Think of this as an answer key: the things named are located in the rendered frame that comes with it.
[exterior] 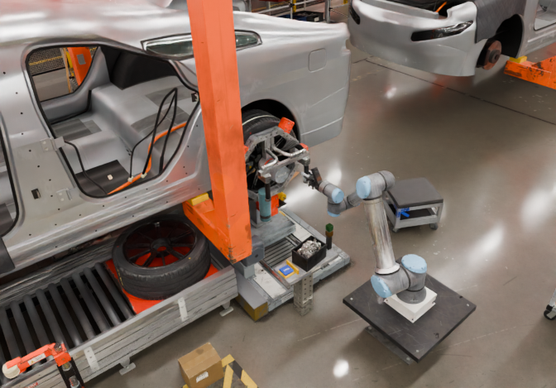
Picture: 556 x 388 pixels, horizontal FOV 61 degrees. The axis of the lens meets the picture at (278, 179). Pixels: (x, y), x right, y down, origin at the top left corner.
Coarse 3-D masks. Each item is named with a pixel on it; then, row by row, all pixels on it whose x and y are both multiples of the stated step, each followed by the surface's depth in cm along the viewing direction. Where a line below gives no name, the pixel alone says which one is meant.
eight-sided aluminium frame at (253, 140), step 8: (272, 128) 332; (280, 128) 331; (256, 136) 323; (264, 136) 324; (272, 136) 329; (288, 136) 339; (248, 144) 325; (248, 152) 322; (288, 168) 361; (296, 168) 359; (288, 176) 358; (280, 184) 361; (248, 192) 339; (272, 192) 355; (280, 192) 360; (256, 200) 348
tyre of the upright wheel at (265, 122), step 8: (248, 112) 341; (256, 112) 343; (264, 112) 348; (256, 120) 330; (264, 120) 331; (272, 120) 335; (248, 128) 325; (256, 128) 328; (264, 128) 333; (248, 136) 327; (272, 184) 364; (256, 192) 357
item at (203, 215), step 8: (208, 200) 338; (184, 208) 346; (192, 208) 331; (200, 208) 330; (208, 208) 330; (192, 216) 337; (200, 216) 323; (208, 216) 316; (200, 224) 329; (208, 224) 316; (216, 224) 310; (208, 232) 321; (216, 232) 309; (216, 240) 314
